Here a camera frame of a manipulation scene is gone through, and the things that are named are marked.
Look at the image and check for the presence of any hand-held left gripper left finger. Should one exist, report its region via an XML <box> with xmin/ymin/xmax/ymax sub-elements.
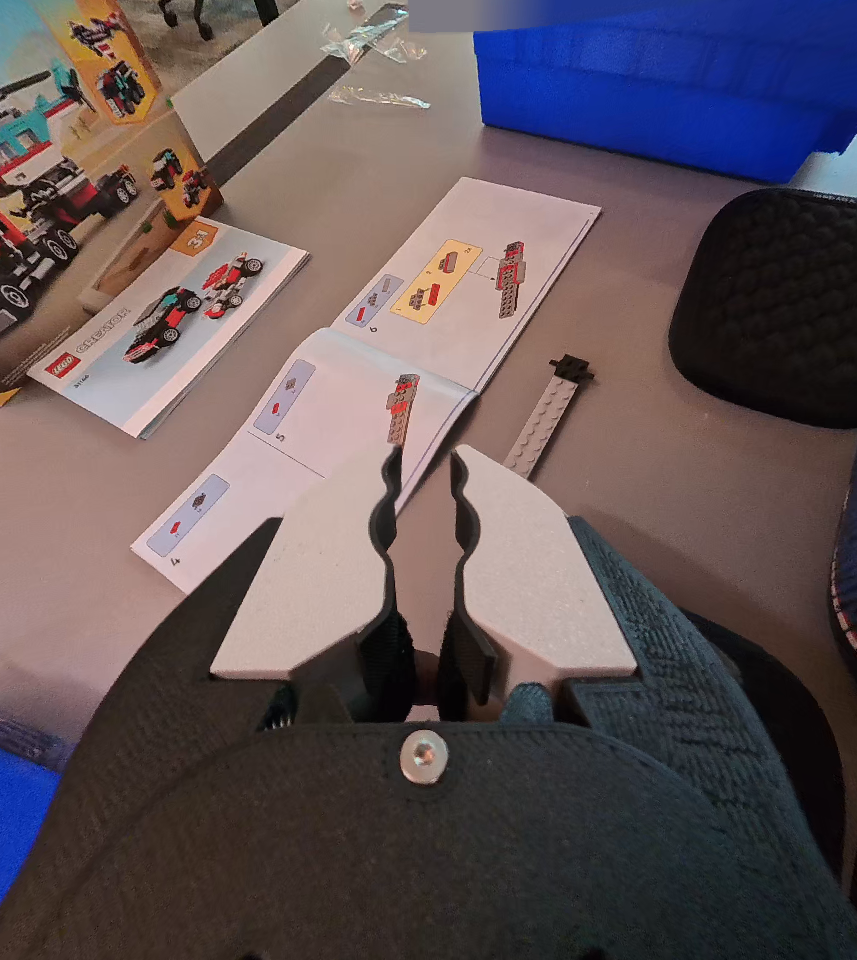
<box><xmin>209</xmin><ymin>442</ymin><xmax>418</xmax><ymax>687</ymax></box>

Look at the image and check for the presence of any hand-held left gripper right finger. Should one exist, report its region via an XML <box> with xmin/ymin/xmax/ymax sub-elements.
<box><xmin>438</xmin><ymin>444</ymin><xmax>640</xmax><ymax>708</ymax></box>

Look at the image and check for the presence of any long grey lego plate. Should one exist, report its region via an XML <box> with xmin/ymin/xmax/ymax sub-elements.
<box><xmin>503</xmin><ymin>371</ymin><xmax>583</xmax><ymax>481</ymax></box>

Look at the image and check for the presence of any lego set box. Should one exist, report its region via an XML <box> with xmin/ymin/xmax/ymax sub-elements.
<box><xmin>0</xmin><ymin>0</ymin><xmax>226</xmax><ymax>410</ymax></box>

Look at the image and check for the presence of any blue plastic bin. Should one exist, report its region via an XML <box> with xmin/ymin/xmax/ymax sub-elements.
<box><xmin>472</xmin><ymin>28</ymin><xmax>857</xmax><ymax>186</ymax></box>

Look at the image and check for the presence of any closed instruction booklet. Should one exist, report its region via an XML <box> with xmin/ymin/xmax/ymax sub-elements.
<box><xmin>25</xmin><ymin>217</ymin><xmax>311</xmax><ymax>441</ymax></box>

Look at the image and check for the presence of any black textured wrist pad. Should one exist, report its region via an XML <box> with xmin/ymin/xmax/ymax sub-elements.
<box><xmin>668</xmin><ymin>187</ymin><xmax>857</xmax><ymax>430</ymax></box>

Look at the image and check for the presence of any open instruction booklet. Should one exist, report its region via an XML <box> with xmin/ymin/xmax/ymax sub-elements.
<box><xmin>130</xmin><ymin>176</ymin><xmax>604</xmax><ymax>594</ymax></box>

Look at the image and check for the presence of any clear plastic bag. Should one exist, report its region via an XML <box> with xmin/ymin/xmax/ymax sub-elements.
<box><xmin>327</xmin><ymin>84</ymin><xmax>433</xmax><ymax>112</ymax></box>
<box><xmin>321</xmin><ymin>11</ymin><xmax>430</xmax><ymax>65</ymax></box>

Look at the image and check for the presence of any black office chair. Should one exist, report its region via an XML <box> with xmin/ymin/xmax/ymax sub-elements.
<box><xmin>157</xmin><ymin>0</ymin><xmax>217</xmax><ymax>42</ymax></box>

